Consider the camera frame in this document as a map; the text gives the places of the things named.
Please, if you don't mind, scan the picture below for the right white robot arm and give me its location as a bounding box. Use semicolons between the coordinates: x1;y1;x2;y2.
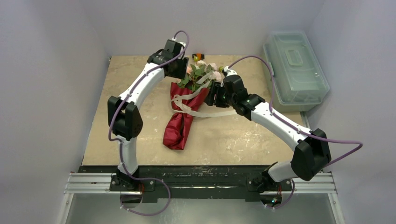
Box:
205;75;332;190

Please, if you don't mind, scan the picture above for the orange black small clip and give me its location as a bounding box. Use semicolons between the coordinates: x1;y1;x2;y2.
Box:
192;53;205;62

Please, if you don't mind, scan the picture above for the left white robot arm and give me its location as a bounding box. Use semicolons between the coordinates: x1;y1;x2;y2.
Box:
107;38;189;191

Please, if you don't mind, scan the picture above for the aluminium rail frame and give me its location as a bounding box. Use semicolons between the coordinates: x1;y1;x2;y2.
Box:
65;165;336;205

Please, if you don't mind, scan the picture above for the peach flower stem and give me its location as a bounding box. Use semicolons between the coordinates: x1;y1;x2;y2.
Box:
176;64;196;88

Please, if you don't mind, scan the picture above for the dark red wrapping paper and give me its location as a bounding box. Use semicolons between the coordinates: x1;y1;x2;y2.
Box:
163;81;211;152

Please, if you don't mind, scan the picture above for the pale pink flower stem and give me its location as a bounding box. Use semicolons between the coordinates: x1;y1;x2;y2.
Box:
205;63;224;82

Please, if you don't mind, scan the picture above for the clear plastic storage box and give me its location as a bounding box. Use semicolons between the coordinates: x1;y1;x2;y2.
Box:
263;31;330;113

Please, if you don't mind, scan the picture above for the white flower stem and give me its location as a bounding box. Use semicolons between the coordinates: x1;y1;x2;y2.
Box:
190;56;206;91

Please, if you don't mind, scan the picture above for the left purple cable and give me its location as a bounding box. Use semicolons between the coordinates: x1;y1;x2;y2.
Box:
107;30;172;217

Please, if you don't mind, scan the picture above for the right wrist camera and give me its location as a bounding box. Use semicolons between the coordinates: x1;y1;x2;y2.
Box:
221;66;238;78

